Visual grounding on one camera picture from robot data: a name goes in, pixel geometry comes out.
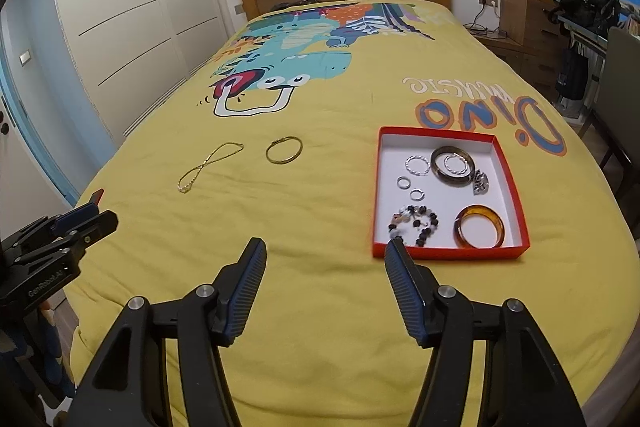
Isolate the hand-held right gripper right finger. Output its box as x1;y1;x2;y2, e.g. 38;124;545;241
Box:
384;237;588;427

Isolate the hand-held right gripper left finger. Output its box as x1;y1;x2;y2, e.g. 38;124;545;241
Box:
70;237;268;427

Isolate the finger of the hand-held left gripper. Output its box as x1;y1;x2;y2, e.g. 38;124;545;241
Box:
0;202;102;248
15;209;120;266

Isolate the beaded bracelet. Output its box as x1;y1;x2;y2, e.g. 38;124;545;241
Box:
387;203;441;248

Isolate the amber bangle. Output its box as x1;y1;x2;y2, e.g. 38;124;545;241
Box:
453;205;506;250

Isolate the dark brown bangle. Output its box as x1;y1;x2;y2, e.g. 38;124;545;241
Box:
430;147;478;186

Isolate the silver wristwatch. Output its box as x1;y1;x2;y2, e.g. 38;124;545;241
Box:
471;169;491;197

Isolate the red box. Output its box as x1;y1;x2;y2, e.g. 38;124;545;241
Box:
371;126;531;261

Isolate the yellow printed blanket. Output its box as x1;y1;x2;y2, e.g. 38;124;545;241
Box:
62;0;640;419

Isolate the thin gold bangle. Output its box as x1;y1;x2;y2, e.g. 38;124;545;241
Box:
265;136;304;166

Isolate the white wardrobe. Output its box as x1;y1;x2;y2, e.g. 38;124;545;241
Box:
50;0;227;148

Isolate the dark blue hanging bag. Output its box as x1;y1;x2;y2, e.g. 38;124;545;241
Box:
555;47;592;104

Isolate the wooden dresser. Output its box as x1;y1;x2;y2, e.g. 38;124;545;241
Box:
500;0;560;88

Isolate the black bag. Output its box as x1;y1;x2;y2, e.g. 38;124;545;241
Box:
547;0;624;38

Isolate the gold chain necklace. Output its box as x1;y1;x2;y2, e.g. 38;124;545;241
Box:
177;143;246;195

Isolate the black cable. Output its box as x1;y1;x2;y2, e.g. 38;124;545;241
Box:
462;4;502;38

